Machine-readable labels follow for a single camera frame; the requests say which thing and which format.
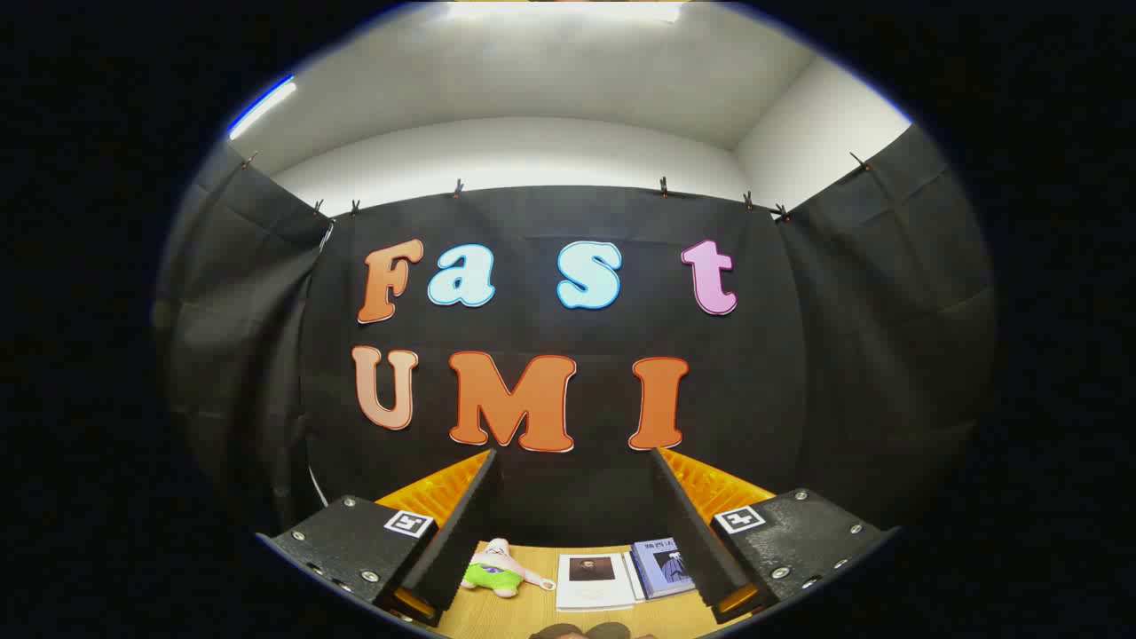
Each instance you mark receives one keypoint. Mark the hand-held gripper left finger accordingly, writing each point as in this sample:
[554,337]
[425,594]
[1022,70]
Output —
[461,532]

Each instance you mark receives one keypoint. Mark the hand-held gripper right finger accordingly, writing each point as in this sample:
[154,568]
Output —
[692,532]

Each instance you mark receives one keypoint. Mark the brown fuzzy shoe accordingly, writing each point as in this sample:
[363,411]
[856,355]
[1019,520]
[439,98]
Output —
[611,632]
[559,633]

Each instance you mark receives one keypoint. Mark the light blue cover book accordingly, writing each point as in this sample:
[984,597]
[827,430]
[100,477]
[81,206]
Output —
[666,572]

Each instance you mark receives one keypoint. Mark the pink plush toy green shorts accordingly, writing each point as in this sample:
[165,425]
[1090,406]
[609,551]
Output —
[493,577]

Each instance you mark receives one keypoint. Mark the plain white cover book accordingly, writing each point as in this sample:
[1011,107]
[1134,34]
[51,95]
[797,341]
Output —
[635,581]

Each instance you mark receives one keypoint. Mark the white book with portrait cover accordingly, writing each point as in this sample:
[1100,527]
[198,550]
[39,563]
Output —
[595,590]

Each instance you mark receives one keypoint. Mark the black backdrop cloth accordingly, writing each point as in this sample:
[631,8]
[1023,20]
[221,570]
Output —
[781,373]

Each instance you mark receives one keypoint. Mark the row of black cloth clips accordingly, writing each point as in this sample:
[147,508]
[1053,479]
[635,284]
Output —
[458,189]

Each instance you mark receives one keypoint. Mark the long ceiling light strip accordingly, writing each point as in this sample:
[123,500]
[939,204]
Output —
[262,108]

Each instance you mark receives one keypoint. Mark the wide ceiling light panel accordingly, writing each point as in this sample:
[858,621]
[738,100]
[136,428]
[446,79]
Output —
[568,11]

